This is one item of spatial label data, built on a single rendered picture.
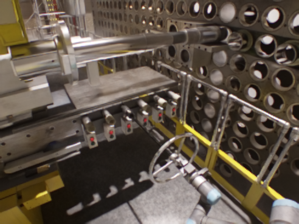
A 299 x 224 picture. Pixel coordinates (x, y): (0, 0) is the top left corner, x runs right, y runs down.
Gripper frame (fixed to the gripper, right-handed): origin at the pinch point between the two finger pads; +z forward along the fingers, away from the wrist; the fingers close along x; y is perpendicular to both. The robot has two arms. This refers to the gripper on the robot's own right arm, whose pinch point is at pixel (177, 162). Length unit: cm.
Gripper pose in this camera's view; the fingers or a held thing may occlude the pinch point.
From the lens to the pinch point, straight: 116.2
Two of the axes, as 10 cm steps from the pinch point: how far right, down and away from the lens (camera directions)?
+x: 2.0, 7.5, 6.3
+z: -5.4, -4.6, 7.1
